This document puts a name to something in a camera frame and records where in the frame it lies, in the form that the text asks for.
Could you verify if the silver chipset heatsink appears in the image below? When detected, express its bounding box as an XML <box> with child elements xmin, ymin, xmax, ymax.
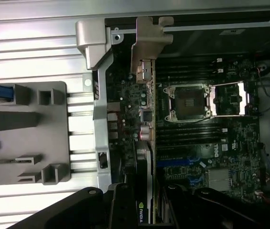
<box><xmin>207</xmin><ymin>168</ymin><xmax>231</xmax><ymax>192</ymax></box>

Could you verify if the blue expansion slot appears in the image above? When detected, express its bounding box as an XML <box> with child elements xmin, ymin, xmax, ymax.
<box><xmin>157</xmin><ymin>156</ymin><xmax>198</xmax><ymax>167</ymax></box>

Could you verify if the green Dell motherboard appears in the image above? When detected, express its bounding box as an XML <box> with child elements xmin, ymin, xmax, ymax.
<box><xmin>106</xmin><ymin>47</ymin><xmax>267</xmax><ymax>211</ymax></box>

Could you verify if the grey parts rack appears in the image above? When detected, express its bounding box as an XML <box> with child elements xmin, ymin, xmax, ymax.
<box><xmin>0</xmin><ymin>81</ymin><xmax>71</xmax><ymax>186</ymax></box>

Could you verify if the open black PC case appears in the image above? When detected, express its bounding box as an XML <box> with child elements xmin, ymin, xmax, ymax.
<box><xmin>74</xmin><ymin>16</ymin><xmax>270</xmax><ymax>229</ymax></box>

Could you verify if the CPU socket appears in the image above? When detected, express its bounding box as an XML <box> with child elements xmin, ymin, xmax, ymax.
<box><xmin>163</xmin><ymin>83</ymin><xmax>212</xmax><ymax>123</ymax></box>

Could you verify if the metal socket cover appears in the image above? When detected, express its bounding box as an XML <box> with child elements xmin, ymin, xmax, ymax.
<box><xmin>209</xmin><ymin>82</ymin><xmax>249</xmax><ymax>117</ymax></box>

